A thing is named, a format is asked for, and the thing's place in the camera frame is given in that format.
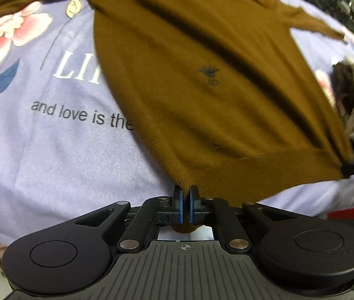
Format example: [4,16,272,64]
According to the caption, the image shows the brown knit sweater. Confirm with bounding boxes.
[0,0,354,234]

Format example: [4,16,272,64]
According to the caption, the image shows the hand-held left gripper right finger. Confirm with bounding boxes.
[189,185,300,254]

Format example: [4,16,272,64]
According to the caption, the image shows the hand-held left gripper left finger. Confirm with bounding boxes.
[76,186,184,254]

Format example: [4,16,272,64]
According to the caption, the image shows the fur-trimmed dark garment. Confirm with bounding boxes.
[331,60,354,155]

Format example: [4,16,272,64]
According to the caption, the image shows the lavender floral blanket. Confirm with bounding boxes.
[0,0,354,245]

